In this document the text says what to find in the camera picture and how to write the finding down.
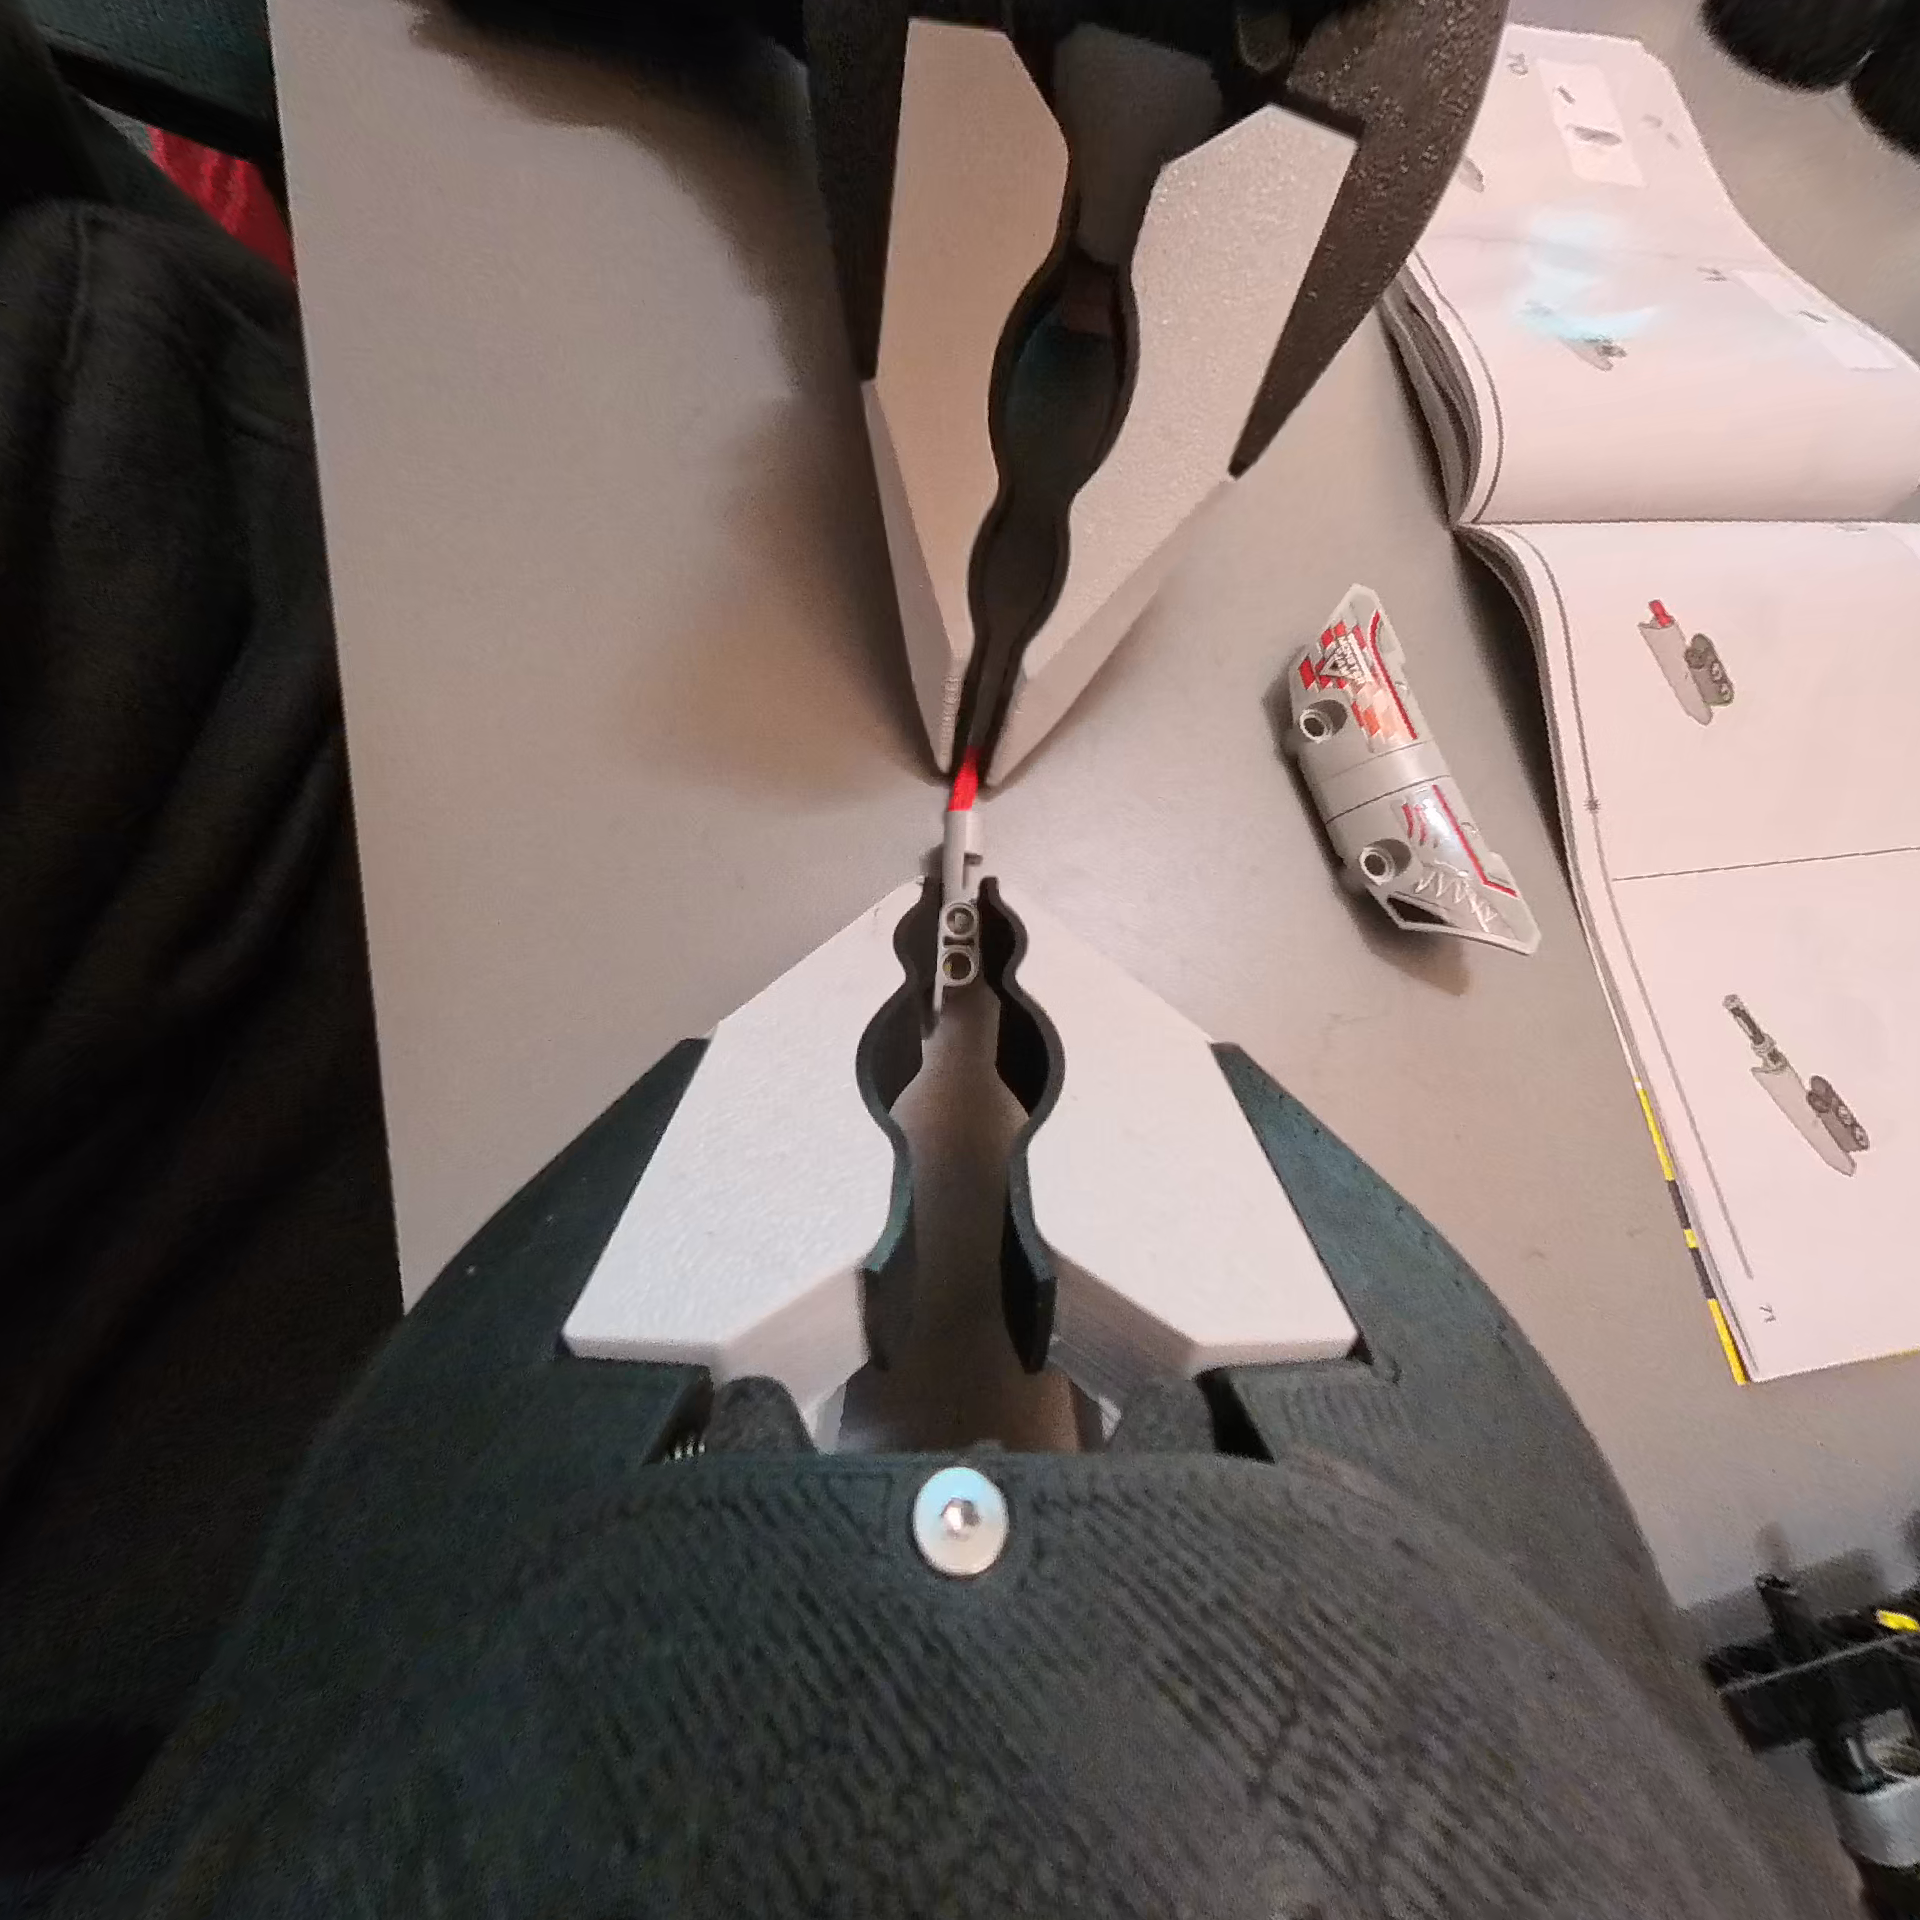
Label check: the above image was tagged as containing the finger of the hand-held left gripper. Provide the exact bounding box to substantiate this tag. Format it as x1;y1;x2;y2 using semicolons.
976;103;1364;788
862;18;1079;780

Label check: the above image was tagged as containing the partly built toy truck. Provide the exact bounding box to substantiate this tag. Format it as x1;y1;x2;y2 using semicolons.
1702;1569;1920;1883

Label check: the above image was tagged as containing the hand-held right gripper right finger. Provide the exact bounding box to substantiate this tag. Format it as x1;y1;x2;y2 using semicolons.
983;883;1362;1444

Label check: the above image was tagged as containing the white instruction booklet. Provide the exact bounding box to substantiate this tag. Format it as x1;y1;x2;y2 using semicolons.
1376;23;1920;1389

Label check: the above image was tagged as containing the person's black clothing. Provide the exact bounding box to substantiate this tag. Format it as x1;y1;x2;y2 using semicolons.
0;188;407;1906

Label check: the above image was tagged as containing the red cloth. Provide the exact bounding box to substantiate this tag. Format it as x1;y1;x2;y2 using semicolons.
141;123;297;284

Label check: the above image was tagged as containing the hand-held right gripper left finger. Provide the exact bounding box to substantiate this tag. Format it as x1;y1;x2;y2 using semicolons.
567;879;940;1453

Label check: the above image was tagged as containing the grey printed toy panel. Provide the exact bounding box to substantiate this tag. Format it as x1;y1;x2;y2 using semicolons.
1282;583;1545;962

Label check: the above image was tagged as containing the grey toy assembly red axle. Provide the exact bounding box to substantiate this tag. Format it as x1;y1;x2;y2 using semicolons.
921;743;994;1037

